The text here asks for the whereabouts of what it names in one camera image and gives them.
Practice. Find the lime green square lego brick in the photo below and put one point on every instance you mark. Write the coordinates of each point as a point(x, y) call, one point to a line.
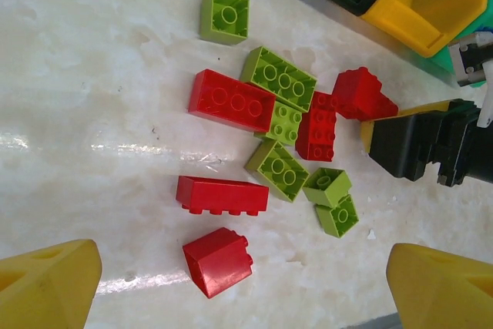
point(208, 28)
point(285, 125)

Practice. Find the lime green medium lego brick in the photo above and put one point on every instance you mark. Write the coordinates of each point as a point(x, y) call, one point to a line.
point(277, 169)

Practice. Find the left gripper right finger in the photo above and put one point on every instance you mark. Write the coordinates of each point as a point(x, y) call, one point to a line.
point(447, 294)

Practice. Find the red sloped lego brick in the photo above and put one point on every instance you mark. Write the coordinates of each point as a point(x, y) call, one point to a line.
point(217, 263)

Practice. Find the green plastic bin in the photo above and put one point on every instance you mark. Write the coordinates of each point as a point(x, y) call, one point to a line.
point(441, 63)

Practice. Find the yellow plastic bin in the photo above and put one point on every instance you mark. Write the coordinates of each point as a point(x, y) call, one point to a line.
point(435, 9)

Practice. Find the red long lego brick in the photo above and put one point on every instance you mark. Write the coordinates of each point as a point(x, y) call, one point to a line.
point(219, 194)
point(317, 128)
point(231, 99)

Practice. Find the red square lego brick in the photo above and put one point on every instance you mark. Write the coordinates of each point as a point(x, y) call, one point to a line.
point(358, 92)

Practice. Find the lime green small lego brick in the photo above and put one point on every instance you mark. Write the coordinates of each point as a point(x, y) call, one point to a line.
point(339, 217)
point(331, 190)

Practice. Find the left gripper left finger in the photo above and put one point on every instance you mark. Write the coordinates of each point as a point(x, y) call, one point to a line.
point(42, 290)

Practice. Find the lime green long lego brick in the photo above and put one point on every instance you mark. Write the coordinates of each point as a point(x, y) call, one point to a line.
point(269, 71)

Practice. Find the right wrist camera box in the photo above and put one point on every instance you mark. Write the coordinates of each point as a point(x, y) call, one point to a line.
point(468, 59)

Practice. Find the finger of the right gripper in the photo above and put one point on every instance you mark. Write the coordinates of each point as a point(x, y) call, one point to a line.
point(404, 144)

